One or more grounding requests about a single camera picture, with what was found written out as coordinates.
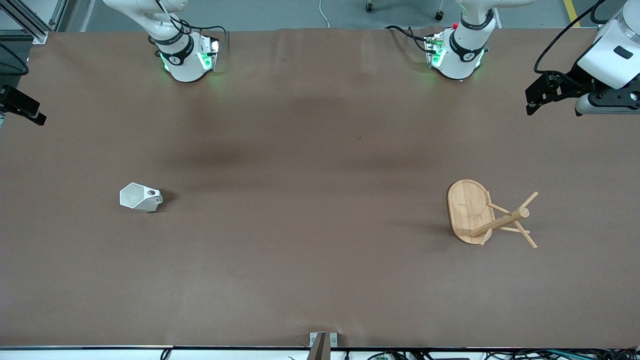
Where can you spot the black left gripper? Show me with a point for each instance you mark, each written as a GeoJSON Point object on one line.
{"type": "Point", "coordinates": [571, 82]}

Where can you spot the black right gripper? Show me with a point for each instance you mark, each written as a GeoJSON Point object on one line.
{"type": "Point", "coordinates": [15, 102]}

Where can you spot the white faceted cup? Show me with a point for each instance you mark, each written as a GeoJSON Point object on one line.
{"type": "Point", "coordinates": [135, 197]}

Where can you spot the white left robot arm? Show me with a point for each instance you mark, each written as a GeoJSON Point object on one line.
{"type": "Point", "coordinates": [462, 55]}

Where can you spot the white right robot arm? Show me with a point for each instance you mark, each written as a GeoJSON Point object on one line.
{"type": "Point", "coordinates": [186, 67]}

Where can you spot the wooden cup rack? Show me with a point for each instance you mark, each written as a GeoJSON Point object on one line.
{"type": "Point", "coordinates": [467, 210]}

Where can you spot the black chair caster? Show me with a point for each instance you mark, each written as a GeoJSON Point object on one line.
{"type": "Point", "coordinates": [439, 16]}
{"type": "Point", "coordinates": [370, 7]}

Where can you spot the brown table cover mat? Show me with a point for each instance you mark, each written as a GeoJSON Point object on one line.
{"type": "Point", "coordinates": [320, 225]}

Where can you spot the aluminium frame profile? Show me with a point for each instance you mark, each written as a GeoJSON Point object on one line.
{"type": "Point", "coordinates": [40, 36]}

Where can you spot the grey metal camera bracket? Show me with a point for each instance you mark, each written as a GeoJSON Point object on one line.
{"type": "Point", "coordinates": [320, 345]}

